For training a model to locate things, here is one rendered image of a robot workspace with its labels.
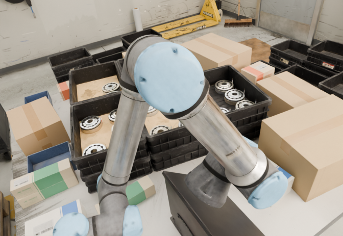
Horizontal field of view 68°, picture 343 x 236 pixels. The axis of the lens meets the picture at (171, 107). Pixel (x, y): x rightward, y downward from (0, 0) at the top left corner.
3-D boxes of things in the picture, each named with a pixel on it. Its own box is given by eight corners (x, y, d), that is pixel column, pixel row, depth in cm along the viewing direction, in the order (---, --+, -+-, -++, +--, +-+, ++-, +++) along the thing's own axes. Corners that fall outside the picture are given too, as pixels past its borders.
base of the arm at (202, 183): (230, 211, 83) (248, 187, 81) (198, 204, 75) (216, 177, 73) (207, 181, 95) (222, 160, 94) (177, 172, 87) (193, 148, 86)
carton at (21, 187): (72, 166, 117) (68, 157, 114) (75, 175, 113) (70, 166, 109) (17, 189, 110) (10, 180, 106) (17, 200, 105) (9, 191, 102)
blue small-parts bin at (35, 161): (72, 150, 135) (68, 140, 130) (77, 169, 123) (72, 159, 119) (32, 165, 128) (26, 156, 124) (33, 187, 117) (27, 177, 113)
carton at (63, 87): (81, 85, 188) (78, 77, 183) (86, 93, 179) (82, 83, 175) (59, 93, 182) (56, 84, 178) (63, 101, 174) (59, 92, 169)
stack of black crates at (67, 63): (96, 81, 303) (84, 46, 276) (103, 93, 282) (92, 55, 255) (62, 93, 289) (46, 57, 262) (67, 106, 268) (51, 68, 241)
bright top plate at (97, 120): (101, 126, 124) (101, 125, 123) (80, 131, 122) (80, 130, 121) (99, 114, 131) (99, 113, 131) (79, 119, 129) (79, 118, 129)
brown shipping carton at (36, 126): (71, 141, 140) (60, 120, 130) (29, 162, 130) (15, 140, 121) (55, 116, 160) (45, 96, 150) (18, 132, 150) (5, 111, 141)
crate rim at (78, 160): (147, 142, 104) (147, 138, 103) (73, 165, 98) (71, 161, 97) (128, 94, 135) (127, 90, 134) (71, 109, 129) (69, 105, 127)
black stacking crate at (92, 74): (131, 108, 141) (127, 90, 134) (77, 123, 135) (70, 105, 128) (119, 76, 172) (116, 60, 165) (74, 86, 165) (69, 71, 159)
